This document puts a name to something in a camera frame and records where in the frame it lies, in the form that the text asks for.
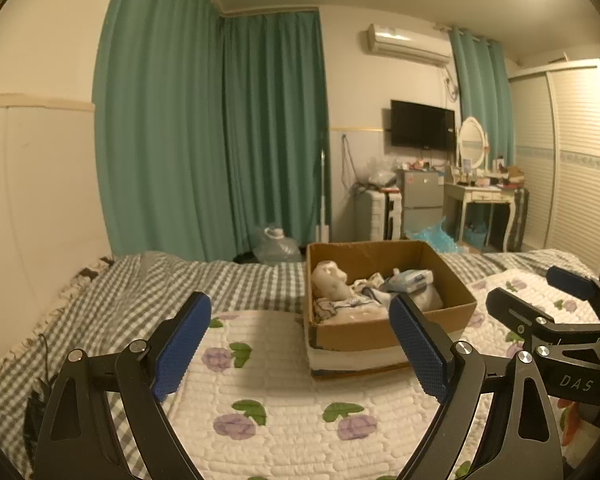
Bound blue storage basket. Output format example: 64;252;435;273
462;222;488;248

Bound floral quilted blanket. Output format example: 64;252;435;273
165;267;600;480

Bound white louvred wardrobe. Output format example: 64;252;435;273
507;58;600;271

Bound white mop pole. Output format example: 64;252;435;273
316;127;331;243

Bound brown cardboard box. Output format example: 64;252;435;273
304;240;478;381

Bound black cable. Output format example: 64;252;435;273
22;332;56;456

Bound narrow teal curtain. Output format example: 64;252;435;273
447;27;516;171

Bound blue plastic bag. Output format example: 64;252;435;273
405;217;461;253

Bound grey checked bed sheet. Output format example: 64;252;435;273
0;247;596;480

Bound grey mini fridge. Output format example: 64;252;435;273
396;169;446;238

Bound wide teal curtain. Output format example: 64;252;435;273
94;0;228;263

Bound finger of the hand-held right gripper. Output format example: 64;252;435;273
546;266;600;301
486;287;600;350

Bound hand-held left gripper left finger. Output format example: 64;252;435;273
32;290;213;480

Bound white air conditioner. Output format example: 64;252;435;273
365;23;453;67

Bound white cloth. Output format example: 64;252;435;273
314;296;392;324

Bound teal corner curtain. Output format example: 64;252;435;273
222;10;331;261

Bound hanging black cables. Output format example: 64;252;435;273
341;134;366;196

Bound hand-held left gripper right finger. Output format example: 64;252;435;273
387;294;563;480

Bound white soft bundle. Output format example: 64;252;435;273
405;285;444;312

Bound black wall television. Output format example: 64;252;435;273
390;100;456;151

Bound white oval mirror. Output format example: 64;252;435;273
456;116;490;171

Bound beige plush toy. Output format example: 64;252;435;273
311;260;361;303

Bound white dressing table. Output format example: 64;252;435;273
442;180;518;253

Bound clear plastic water jug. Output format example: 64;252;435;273
252;226;303;264

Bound clear plastic bag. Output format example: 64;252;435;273
367;157;398;188

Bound white storage cabinet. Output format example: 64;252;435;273
366;189;403;241

